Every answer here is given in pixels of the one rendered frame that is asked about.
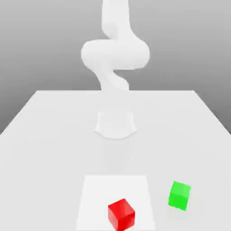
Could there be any small red cube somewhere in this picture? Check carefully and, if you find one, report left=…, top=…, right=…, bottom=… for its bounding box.
left=107, top=198, right=136, bottom=231

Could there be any small green cube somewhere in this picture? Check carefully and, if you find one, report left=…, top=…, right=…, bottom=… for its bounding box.
left=168, top=180, right=192, bottom=212

